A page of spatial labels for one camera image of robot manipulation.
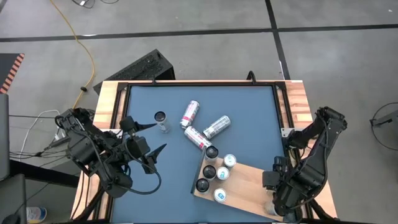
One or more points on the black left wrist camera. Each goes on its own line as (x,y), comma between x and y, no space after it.
(127,124)

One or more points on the white can with red band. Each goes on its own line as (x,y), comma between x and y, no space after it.
(196,137)

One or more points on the black power strip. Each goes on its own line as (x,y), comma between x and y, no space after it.
(57,142)

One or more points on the black metal table frame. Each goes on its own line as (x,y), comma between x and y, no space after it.
(202,83)

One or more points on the silver slim beverage can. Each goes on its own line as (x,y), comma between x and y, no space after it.
(217,127)
(202,184)
(211,152)
(189,113)

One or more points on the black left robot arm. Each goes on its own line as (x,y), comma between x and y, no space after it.
(93,149)

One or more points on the blue Red Bull can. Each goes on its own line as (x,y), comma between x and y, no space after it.
(229,160)

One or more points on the black mat with striped edge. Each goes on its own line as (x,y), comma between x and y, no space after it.
(7,67)

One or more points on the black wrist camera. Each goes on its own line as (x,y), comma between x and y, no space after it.
(271,179)
(127,124)

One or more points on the white plastic container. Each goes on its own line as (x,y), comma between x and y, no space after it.
(35,214)

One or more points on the black floor beam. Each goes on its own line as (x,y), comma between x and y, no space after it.
(43,174)

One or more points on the white peach-print beverage can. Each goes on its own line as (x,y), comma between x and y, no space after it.
(161,119)

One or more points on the silver can with blue tab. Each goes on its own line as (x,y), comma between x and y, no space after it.
(222,173)

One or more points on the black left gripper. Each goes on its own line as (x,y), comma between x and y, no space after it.
(136,147)

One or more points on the silver metal bracket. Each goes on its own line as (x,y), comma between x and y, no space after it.
(287,132)

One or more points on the white can with yellow patch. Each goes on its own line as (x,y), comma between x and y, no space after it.
(270,209)

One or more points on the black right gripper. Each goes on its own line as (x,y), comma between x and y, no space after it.
(289,196)

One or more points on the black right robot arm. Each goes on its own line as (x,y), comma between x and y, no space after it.
(326,124)

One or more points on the wooden board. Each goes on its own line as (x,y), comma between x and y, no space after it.
(245,186)

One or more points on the silver-blue can with blue tab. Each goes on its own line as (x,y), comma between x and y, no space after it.
(220,195)

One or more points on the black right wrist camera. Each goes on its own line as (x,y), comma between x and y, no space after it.
(271,179)

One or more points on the silver can with blue palm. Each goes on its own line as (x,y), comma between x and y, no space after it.
(209,171)

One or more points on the blue table mat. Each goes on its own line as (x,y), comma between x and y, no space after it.
(155,186)

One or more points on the grey panel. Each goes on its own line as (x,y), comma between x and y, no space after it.
(3,137)

